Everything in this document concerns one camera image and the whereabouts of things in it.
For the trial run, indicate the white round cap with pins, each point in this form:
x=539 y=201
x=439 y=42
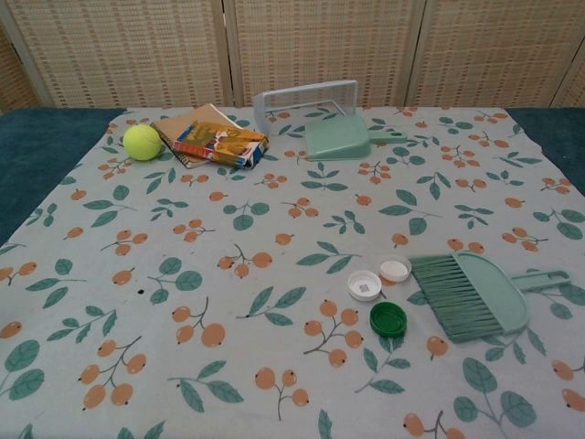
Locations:
x=364 y=287

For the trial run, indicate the plain white bottle cap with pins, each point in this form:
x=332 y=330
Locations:
x=396 y=270

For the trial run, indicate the green bottle cap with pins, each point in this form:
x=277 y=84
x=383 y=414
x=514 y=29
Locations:
x=387 y=320

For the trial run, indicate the mint green dustpan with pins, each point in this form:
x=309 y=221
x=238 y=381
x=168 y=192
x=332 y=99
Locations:
x=333 y=140

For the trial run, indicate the floral print tablecloth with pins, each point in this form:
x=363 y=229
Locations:
x=274 y=320

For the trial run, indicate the colourful orange snack packet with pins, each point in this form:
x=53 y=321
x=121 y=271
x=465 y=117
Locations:
x=219 y=144

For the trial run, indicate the brown spiral notebook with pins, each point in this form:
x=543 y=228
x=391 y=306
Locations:
x=201 y=117

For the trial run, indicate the yellow-green tennis ball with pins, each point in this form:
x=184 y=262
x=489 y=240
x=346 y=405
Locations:
x=142 y=142

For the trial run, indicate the woven bamboo folding screen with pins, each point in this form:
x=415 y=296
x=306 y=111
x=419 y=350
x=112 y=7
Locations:
x=137 y=46

